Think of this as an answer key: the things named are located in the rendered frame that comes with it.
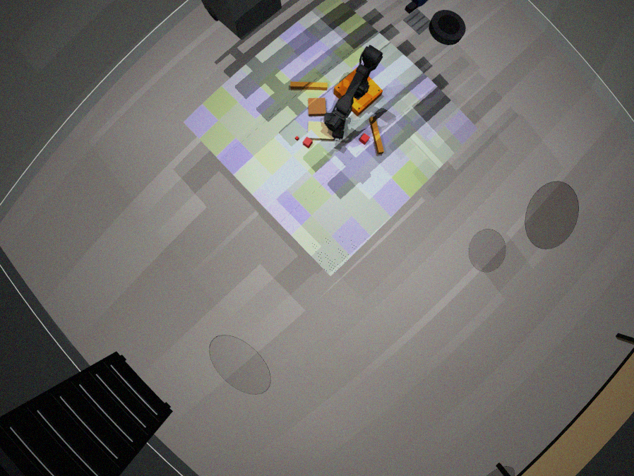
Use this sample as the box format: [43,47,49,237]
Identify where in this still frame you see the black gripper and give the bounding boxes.
[332,119,346,138]

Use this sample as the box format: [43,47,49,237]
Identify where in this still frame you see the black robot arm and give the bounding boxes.
[324,45,383,132]

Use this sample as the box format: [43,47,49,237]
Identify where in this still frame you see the yellow and orange long bar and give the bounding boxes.
[290,82,328,90]
[369,117,384,155]

